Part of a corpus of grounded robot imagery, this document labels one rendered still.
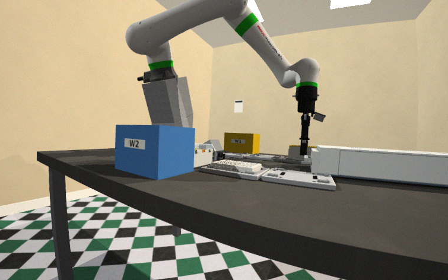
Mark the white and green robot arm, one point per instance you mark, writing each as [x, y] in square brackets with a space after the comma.
[151, 37]

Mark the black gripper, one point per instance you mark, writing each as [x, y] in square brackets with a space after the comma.
[305, 106]

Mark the yellow bin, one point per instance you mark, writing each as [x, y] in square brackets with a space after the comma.
[241, 142]

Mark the blue box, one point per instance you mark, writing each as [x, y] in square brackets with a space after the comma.
[154, 151]

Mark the yellow plate with grid of dark holes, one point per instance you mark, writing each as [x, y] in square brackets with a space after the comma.
[294, 152]

